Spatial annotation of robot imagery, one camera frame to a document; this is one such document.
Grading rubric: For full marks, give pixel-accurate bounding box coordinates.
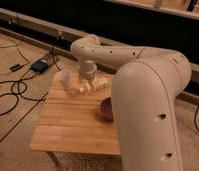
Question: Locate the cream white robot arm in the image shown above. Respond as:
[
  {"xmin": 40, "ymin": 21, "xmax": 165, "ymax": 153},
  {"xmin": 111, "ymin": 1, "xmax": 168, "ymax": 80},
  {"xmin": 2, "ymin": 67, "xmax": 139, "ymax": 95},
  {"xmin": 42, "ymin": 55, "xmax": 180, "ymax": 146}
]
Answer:
[{"xmin": 70, "ymin": 34, "xmax": 191, "ymax": 171}]

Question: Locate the translucent plastic cup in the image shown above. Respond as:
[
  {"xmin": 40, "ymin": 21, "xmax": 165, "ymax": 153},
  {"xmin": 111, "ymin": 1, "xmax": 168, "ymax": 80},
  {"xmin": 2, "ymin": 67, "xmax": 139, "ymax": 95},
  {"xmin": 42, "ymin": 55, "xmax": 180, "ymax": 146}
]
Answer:
[{"xmin": 56, "ymin": 69, "xmax": 72, "ymax": 90}]

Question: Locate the wooden slatted table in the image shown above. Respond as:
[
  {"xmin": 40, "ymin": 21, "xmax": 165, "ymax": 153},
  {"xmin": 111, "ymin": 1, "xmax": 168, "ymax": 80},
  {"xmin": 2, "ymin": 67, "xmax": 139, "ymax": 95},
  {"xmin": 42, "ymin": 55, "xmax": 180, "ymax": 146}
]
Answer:
[{"xmin": 30, "ymin": 74, "xmax": 120, "ymax": 164}]

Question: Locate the black power adapter box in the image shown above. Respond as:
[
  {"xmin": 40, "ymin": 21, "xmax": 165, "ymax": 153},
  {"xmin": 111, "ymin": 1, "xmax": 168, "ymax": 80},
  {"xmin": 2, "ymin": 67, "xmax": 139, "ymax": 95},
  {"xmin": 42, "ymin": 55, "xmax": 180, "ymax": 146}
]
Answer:
[{"xmin": 30, "ymin": 60, "xmax": 48, "ymax": 73}]

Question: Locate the small black device on floor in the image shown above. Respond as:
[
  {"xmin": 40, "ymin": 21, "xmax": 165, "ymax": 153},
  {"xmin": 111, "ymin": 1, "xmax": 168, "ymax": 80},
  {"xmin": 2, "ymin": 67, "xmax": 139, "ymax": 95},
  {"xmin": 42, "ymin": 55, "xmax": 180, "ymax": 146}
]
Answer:
[{"xmin": 10, "ymin": 64, "xmax": 23, "ymax": 72}]

